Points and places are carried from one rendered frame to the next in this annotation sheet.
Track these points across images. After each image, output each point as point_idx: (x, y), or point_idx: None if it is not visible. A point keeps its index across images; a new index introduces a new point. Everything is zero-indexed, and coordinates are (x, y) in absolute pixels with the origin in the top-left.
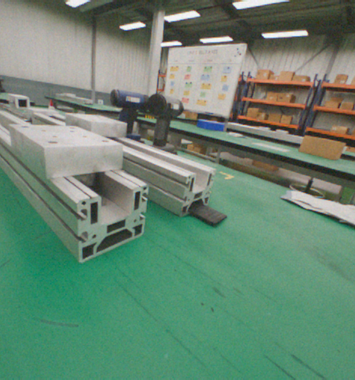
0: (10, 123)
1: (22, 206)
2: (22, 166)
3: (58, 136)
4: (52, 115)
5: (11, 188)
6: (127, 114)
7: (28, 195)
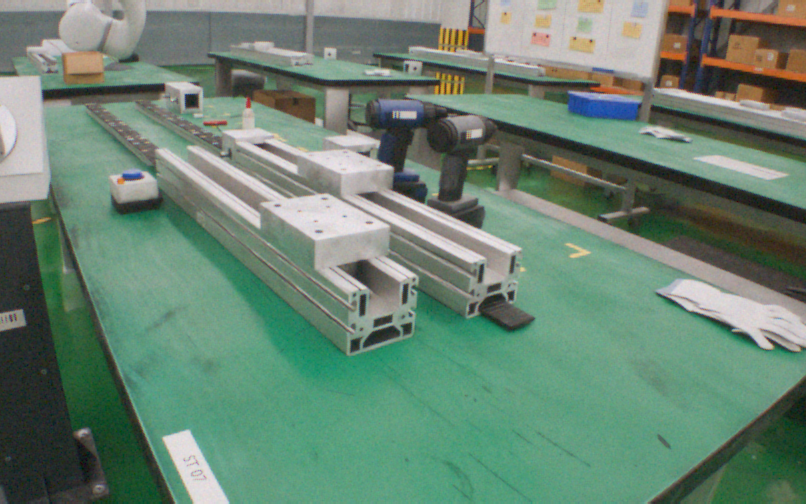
0: (217, 172)
1: (272, 299)
2: (272, 251)
3: (318, 219)
4: (263, 142)
5: (249, 276)
6: (395, 140)
7: (277, 286)
